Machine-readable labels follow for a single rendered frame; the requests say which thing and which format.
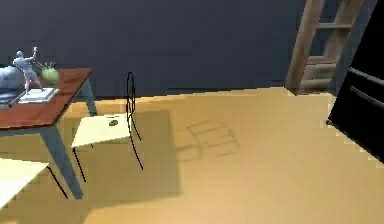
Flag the wooden ladder shelf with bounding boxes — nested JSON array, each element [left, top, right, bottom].
[[285, 0, 364, 96]]

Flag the green round vase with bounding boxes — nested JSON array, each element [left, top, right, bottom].
[[41, 61, 61, 86]]

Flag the red-brown table grey legs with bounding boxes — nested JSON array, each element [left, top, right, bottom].
[[0, 67, 98, 201]]

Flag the white human figure statue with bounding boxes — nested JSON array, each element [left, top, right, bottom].
[[12, 46, 60, 104]]

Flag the black cabinet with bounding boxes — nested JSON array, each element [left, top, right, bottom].
[[325, 0, 384, 164]]

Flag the pale blue-grey rounded object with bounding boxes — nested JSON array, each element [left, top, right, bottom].
[[0, 65, 27, 90]]

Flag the cream chair black wire frame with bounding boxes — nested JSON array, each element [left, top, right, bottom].
[[70, 71, 145, 183], [0, 157, 69, 210]]

